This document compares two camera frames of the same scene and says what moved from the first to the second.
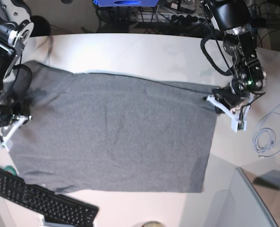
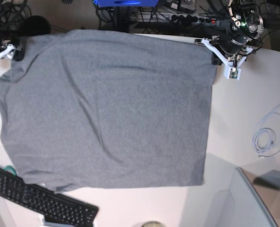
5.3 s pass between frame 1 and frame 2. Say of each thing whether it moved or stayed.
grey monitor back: stayed
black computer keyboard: stayed
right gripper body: moved
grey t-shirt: moved
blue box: stayed
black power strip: stayed
